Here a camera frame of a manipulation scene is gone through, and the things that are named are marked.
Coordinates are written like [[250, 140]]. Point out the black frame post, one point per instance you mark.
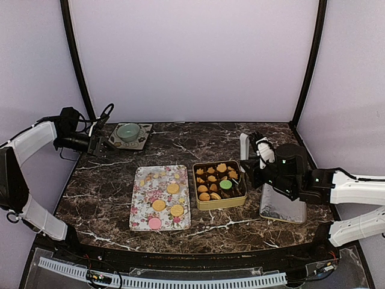
[[74, 54], [313, 55]]

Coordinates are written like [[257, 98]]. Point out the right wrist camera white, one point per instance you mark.
[[263, 148]]

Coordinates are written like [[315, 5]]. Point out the floral square coaster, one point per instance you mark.
[[138, 144]]

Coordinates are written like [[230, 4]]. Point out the floral rectangular tray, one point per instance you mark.
[[150, 184]]

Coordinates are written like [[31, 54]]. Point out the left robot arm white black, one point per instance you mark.
[[30, 177]]

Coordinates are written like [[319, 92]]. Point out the chocolate chip cookie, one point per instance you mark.
[[204, 197]]

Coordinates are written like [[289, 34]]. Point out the green macaron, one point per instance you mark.
[[226, 184]]

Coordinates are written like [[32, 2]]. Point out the gold cookie tin box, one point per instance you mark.
[[219, 185]]

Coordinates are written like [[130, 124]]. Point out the green ceramic bowl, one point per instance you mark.
[[128, 132]]

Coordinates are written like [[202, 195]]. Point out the white cable duct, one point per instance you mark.
[[147, 278]]

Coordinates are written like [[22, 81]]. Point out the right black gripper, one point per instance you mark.
[[253, 172]]

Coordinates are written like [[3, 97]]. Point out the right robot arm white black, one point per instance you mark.
[[284, 170]]

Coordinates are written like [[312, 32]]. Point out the metal serving tongs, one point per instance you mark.
[[244, 155]]

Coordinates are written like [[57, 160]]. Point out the round waffle cookie bottom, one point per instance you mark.
[[215, 196]]

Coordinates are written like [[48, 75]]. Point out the right black frame post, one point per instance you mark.
[[313, 55]]

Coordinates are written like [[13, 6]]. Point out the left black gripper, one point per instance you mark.
[[94, 146]]

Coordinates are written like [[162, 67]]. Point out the silver tin lid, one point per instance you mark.
[[278, 207]]

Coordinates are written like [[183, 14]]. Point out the left black frame post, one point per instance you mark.
[[74, 54]]

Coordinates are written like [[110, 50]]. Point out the brown round cookie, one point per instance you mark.
[[202, 189]]

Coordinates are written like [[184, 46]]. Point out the pink macaron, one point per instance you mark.
[[155, 223]]

